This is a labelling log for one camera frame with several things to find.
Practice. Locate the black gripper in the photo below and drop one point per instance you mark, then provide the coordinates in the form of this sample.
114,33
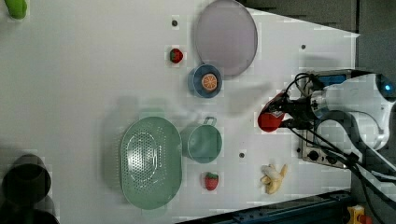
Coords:
301,114

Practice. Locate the red ketchup bottle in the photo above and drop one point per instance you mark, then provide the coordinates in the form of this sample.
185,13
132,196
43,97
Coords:
270,120

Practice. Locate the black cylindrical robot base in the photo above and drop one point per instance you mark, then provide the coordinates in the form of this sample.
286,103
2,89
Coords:
27,182

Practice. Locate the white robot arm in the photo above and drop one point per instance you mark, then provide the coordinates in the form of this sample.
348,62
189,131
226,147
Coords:
380,169

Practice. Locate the silver toaster oven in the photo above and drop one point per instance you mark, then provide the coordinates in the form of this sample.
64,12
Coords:
317,155

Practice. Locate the peeled banana toy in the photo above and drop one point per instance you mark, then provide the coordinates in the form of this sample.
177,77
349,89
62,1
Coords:
272,179

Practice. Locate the orange slice toy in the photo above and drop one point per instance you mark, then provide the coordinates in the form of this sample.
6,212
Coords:
209,82

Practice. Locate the small blue bowl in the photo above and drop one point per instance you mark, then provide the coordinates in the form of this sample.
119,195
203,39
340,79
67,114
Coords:
194,81

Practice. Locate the large grey round plate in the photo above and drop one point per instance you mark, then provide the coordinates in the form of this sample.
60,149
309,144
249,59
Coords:
226,36

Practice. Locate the large red strawberry toy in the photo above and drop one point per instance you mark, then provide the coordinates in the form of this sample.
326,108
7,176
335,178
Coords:
211,181

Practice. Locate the yellow and red clamp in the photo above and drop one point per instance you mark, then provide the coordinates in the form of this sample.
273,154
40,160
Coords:
358,216

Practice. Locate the small red strawberry toy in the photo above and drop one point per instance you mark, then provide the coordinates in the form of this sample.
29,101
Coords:
176,55

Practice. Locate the green perforated colander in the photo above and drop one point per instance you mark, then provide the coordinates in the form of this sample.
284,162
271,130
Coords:
150,161

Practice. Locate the green toy vegetable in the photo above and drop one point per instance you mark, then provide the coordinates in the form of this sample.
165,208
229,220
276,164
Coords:
16,8

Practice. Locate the blue metal frame rail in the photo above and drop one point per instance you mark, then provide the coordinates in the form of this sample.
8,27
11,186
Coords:
326,208

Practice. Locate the green cup with handle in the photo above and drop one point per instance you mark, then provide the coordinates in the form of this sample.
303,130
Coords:
201,142

